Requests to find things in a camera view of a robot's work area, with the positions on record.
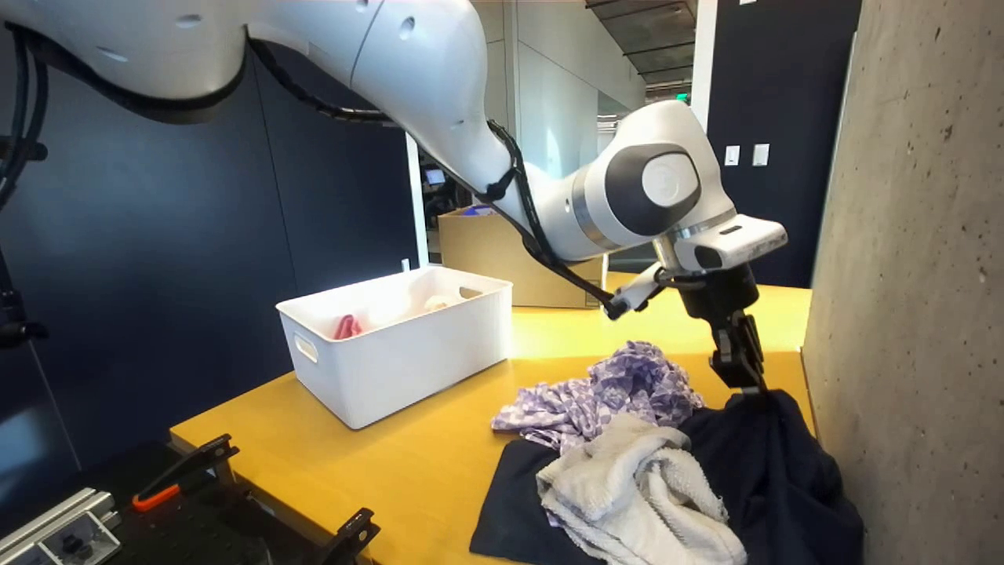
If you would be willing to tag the white towel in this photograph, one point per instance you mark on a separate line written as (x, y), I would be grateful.
(627, 494)

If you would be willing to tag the white wall switch plate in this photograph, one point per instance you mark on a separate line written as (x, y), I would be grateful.
(761, 154)
(732, 155)

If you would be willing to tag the white plastic basket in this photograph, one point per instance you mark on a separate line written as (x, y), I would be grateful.
(408, 353)

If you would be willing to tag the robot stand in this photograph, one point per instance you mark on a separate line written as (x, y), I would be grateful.
(196, 534)

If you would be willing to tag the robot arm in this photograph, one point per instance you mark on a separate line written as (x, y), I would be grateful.
(423, 63)

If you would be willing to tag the dark navy clothing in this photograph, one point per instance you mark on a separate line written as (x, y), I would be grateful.
(784, 486)

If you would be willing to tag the cream cloth item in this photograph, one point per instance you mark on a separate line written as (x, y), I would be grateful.
(438, 301)

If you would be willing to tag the cardboard box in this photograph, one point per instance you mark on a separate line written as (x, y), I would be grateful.
(486, 259)

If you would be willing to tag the monitor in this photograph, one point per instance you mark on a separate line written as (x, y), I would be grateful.
(434, 176)

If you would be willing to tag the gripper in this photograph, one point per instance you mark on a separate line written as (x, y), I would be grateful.
(718, 294)

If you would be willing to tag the silver aluminium rail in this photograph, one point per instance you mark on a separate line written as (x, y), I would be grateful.
(55, 530)

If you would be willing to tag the pink cloth item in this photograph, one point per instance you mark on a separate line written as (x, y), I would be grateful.
(347, 327)

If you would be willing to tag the purple white checked cloth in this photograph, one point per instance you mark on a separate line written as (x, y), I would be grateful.
(620, 384)

